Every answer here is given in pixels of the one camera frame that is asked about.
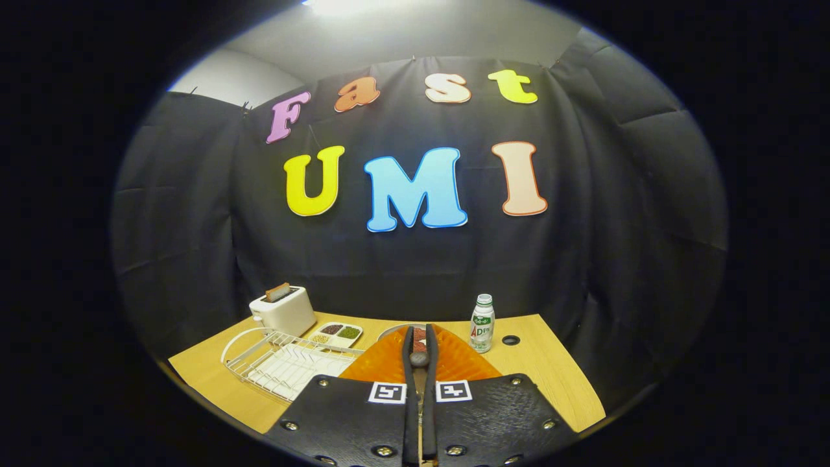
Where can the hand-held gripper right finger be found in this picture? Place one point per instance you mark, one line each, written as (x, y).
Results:
(430, 421)

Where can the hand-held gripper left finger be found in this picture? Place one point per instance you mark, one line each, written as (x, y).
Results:
(409, 421)

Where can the beige plate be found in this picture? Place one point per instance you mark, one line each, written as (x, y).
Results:
(389, 331)

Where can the white divided condiment dish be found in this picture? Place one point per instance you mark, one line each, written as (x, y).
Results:
(337, 332)

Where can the red meat slice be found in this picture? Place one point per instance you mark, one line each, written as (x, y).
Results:
(419, 338)

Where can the white drink bottle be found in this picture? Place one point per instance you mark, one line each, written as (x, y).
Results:
(482, 331)

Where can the white toaster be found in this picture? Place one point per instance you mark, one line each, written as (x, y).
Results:
(288, 311)

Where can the brown toast slice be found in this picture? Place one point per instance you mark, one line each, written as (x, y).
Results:
(277, 292)

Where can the black backdrop cloth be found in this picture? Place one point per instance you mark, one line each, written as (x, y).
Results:
(583, 227)

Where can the ceiling light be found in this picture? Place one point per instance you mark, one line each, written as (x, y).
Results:
(356, 5)

